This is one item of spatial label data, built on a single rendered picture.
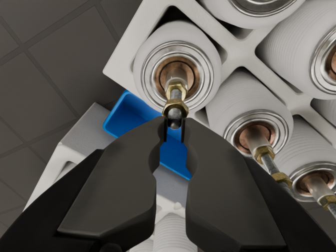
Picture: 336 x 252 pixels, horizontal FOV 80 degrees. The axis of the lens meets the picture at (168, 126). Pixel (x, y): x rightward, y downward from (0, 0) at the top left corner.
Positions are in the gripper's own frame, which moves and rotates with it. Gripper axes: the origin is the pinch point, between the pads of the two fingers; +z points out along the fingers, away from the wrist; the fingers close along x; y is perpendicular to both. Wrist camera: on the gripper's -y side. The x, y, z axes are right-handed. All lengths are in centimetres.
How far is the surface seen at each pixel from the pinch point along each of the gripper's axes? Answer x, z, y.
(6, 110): -44, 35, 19
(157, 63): -1.9, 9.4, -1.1
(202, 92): 2.8, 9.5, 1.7
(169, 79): -0.7, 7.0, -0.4
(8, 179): -54, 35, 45
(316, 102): 21.9, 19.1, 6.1
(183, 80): 0.6, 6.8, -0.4
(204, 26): 3.1, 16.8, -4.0
